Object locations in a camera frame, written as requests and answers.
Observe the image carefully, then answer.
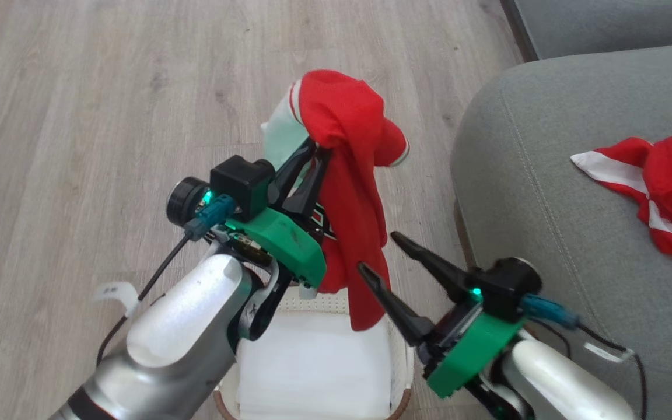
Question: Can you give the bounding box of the blue right cable connector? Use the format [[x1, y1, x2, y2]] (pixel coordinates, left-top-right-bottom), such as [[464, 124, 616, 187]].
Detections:
[[521, 293, 580, 329]]

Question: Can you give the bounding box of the white left cable tag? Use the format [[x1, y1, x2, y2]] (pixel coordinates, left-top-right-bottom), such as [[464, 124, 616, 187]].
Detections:
[[93, 282, 139, 319]]

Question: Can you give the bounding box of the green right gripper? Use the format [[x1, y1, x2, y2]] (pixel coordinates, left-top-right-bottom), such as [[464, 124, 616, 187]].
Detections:
[[358, 231, 527, 400]]

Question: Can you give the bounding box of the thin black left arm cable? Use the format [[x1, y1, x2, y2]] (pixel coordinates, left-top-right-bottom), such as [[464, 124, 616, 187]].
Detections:
[[96, 233, 194, 367]]

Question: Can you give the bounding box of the blue left cable connector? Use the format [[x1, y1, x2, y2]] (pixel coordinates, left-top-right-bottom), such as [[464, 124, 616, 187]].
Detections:
[[183, 194, 239, 242]]

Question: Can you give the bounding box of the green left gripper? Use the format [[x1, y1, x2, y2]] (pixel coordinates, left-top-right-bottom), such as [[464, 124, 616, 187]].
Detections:
[[226, 136, 338, 291]]

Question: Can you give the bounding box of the white cable tag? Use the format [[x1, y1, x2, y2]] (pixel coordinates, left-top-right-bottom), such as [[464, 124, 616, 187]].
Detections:
[[583, 342, 635, 363], [93, 282, 139, 319]]

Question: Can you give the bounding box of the grey fabric sofa section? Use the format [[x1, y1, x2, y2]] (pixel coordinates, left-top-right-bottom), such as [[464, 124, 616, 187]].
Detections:
[[499, 0, 672, 62]]

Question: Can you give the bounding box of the blue cable connector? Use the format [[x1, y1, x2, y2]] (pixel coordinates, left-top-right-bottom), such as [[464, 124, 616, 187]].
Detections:
[[183, 194, 239, 242], [521, 293, 580, 329]]

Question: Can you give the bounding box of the red white sports jersey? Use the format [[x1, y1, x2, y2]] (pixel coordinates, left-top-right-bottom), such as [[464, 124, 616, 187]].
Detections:
[[260, 69, 411, 332]]

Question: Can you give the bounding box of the white right cable tag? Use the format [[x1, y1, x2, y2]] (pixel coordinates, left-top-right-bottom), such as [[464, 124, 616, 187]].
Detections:
[[583, 342, 635, 363]]

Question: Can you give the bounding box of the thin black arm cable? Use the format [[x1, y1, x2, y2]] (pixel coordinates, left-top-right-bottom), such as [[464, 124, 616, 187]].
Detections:
[[96, 233, 194, 367], [546, 318, 649, 420]]

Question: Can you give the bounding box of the white cloth basket liner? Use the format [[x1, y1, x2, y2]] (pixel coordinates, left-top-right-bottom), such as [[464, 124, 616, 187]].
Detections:
[[236, 308, 394, 419]]

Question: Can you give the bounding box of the grey fabric sofa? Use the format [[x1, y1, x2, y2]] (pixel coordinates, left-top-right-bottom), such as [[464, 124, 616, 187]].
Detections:
[[450, 43, 672, 420]]

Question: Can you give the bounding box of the white laundry basket brown rim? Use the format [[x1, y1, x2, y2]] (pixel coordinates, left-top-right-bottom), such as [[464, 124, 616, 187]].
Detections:
[[212, 285, 417, 420]]

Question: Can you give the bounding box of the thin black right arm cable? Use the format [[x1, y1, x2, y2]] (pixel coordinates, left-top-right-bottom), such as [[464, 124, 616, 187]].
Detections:
[[546, 318, 649, 420]]

